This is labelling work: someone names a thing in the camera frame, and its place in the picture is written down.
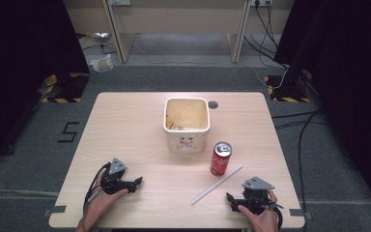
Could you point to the crumpled silver foil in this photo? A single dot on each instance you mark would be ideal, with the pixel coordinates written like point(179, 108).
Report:
point(100, 36)

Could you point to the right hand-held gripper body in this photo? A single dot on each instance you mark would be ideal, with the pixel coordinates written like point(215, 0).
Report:
point(257, 196)

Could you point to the person's left hand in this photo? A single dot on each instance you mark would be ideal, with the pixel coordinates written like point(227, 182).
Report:
point(101, 203)

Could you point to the person's right hand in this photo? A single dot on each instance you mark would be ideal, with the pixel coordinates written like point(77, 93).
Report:
point(261, 220)

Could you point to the grey table grommet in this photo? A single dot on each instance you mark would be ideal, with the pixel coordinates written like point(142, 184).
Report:
point(213, 104)

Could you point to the white square bin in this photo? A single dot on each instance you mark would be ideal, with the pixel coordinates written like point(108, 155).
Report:
point(186, 141)

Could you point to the black curtain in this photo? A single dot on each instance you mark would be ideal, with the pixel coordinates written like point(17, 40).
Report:
point(351, 80)
point(19, 64)

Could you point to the clear plastic bag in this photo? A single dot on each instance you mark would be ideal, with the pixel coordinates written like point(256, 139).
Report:
point(102, 64)

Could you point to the white wall socket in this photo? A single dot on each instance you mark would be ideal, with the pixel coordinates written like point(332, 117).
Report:
point(261, 2)
point(119, 2)

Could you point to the yellow wrapper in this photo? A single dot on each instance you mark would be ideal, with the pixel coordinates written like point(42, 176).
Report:
point(171, 125)

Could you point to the grey tape strip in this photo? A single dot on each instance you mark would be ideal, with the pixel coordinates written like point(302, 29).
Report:
point(55, 210)
point(299, 213)

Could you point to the black stand base hazard tape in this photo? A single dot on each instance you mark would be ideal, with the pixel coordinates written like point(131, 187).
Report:
point(286, 92)
point(67, 88)

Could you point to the red soda can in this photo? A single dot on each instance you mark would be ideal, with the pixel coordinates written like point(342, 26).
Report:
point(220, 161)

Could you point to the white straw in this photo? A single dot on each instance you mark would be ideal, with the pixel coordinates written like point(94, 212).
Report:
point(217, 184)

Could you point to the light wooden desk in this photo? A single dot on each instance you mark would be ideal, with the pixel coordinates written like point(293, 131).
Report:
point(122, 35)

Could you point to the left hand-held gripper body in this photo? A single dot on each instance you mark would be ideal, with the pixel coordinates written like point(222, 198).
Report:
point(116, 180)

